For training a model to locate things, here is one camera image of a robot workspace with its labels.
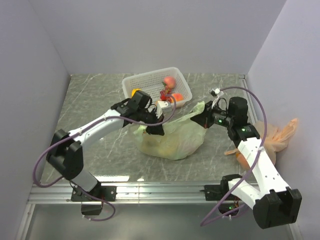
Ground orange plastic bag with fruit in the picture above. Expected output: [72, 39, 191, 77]
[224, 118, 298, 170]

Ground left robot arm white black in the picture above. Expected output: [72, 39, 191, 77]
[46, 90, 168, 201]

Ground white plastic basket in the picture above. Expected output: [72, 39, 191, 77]
[122, 67, 193, 108]

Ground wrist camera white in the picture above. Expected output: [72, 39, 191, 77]
[209, 88, 224, 99]
[155, 100, 172, 118]

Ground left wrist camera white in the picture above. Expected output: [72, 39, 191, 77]
[155, 100, 172, 118]

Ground orange peach front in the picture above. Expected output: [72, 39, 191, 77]
[172, 93, 184, 102]

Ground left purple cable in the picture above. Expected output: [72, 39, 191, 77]
[32, 94, 176, 222]

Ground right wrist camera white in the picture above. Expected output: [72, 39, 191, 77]
[209, 88, 224, 99]

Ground yellow bell pepper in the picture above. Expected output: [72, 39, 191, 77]
[131, 88, 141, 97]

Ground red grape bunch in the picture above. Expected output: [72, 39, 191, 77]
[160, 86, 172, 102]

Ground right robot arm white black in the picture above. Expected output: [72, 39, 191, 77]
[191, 97, 302, 229]

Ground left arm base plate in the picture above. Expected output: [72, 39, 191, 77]
[70, 184, 118, 217]

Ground pink peach back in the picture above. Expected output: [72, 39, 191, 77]
[163, 76, 176, 89]

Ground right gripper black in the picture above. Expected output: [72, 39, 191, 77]
[191, 100, 234, 129]

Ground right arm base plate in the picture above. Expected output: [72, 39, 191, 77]
[204, 184, 248, 217]

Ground light green plastic bag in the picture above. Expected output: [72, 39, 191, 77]
[128, 101, 207, 160]

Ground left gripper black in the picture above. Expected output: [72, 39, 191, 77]
[136, 107, 165, 136]

